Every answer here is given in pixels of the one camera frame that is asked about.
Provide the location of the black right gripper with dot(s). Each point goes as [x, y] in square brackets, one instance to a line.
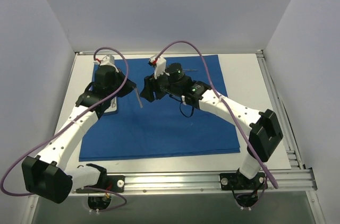
[153, 87]

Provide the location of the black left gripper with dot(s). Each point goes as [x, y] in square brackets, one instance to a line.
[125, 87]

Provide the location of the steel tweezers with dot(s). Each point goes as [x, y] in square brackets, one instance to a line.
[190, 70]

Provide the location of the stainless steel tray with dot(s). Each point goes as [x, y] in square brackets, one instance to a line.
[112, 109]

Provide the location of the aluminium front frame rail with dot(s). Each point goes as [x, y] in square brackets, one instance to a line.
[205, 181]

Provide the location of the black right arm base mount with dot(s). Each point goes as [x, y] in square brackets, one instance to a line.
[238, 182]

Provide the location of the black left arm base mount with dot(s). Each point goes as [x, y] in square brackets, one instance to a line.
[114, 183]

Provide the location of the blue surgical cloth wrap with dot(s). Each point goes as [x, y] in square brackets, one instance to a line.
[162, 128]

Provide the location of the aluminium right frame rail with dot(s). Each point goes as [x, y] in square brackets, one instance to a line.
[289, 139]

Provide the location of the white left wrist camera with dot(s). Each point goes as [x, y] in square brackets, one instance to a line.
[106, 60]

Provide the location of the aluminium back frame rail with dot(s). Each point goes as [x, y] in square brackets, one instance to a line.
[173, 52]

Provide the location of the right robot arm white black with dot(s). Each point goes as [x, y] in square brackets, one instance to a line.
[260, 129]

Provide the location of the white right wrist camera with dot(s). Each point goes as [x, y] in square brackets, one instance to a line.
[159, 65]

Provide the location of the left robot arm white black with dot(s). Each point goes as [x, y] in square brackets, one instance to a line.
[45, 174]

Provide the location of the aluminium frame rail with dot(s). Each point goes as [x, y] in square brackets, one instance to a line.
[289, 139]
[173, 52]
[205, 181]

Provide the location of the steel scalpel handle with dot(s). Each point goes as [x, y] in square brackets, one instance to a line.
[138, 97]

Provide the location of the steel ring-handled forceps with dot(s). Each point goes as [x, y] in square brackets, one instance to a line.
[113, 103]

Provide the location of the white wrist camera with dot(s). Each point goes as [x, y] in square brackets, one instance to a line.
[106, 60]
[159, 65]

